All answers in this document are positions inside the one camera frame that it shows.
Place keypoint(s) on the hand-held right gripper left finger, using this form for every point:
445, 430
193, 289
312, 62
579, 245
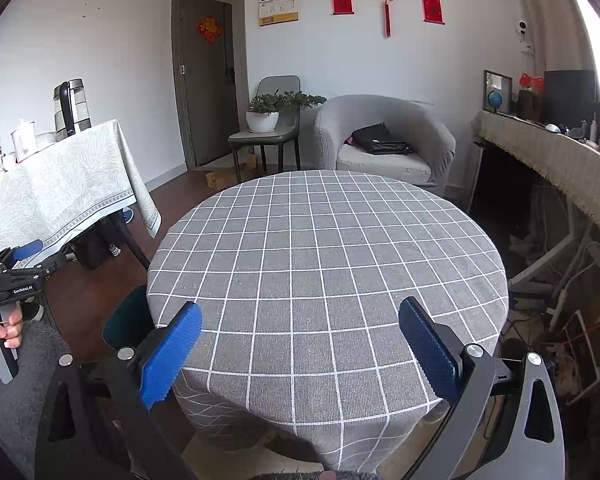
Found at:
172, 355

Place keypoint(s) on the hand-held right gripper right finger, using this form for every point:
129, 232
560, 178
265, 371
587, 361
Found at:
427, 355

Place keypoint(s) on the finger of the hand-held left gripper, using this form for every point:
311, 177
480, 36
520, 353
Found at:
27, 250

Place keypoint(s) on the dark teal trash bin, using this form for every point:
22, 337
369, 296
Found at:
125, 320

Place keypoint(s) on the person's left hand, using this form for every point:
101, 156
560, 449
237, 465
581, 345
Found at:
11, 330

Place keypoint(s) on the black storage box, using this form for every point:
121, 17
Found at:
95, 245

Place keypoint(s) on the table with white patterned tablecloth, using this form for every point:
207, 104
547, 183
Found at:
55, 185

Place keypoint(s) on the dark table leg striped sock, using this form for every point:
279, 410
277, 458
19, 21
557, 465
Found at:
114, 249
132, 245

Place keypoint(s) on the white lidded jug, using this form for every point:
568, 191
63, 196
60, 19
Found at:
24, 140

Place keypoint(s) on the dark grey carpet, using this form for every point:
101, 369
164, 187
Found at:
30, 360

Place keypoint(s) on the round table grey checked tablecloth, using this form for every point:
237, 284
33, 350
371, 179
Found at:
320, 260

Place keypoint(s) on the glass electric kettle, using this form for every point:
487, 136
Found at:
72, 105

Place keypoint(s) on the flat cardboard box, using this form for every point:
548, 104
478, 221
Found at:
220, 177

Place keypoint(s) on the black bag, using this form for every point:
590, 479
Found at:
380, 140

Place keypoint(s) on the grey door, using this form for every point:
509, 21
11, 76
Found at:
205, 100

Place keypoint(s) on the sideboard with beige fringed cloth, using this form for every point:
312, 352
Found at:
555, 160

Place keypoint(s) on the grey dining chair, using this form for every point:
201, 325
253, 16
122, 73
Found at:
280, 137

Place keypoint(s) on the grey armchair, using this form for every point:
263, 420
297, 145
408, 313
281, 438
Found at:
330, 130

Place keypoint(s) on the potted plant white pot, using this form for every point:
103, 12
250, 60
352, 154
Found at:
262, 121

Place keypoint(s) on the small blue globe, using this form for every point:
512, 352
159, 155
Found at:
495, 98

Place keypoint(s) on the dark wooden box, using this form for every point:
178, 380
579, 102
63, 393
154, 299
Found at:
529, 106

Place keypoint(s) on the red diamond door decoration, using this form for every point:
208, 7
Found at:
210, 30

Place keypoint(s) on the small red flag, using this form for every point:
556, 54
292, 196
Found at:
537, 83
525, 81

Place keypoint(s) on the black monitor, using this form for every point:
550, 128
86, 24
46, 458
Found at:
570, 92

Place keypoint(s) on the white desk frame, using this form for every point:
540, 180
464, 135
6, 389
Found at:
570, 240

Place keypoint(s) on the picture frame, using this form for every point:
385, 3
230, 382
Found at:
506, 85

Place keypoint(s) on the white security camera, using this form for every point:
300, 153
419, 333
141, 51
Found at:
521, 30

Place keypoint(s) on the wall calendar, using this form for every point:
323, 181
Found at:
278, 2

